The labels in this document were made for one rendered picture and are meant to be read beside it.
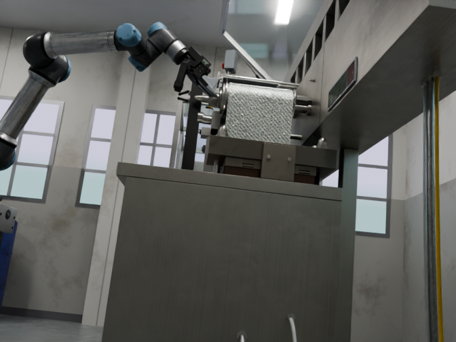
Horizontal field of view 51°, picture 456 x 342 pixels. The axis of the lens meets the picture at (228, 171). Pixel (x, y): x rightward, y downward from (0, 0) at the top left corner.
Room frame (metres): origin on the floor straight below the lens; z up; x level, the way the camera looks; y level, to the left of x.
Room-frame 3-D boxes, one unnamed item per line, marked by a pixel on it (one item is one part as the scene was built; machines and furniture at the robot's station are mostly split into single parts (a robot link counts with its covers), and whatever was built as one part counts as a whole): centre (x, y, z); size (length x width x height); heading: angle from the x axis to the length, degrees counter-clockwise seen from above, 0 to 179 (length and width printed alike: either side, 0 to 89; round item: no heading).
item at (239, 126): (1.62, -0.09, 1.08); 0.23 x 0.01 x 0.18; 94
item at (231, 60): (2.22, 0.05, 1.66); 0.07 x 0.07 x 0.10; 78
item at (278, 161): (1.41, -0.15, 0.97); 0.10 x 0.03 x 0.11; 94
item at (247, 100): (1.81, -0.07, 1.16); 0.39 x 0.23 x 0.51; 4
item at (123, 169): (2.61, 0.07, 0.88); 2.52 x 0.66 x 0.04; 4
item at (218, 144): (1.50, -0.13, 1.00); 0.40 x 0.16 x 0.06; 94
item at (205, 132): (1.70, 0.09, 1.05); 0.06 x 0.05 x 0.31; 94
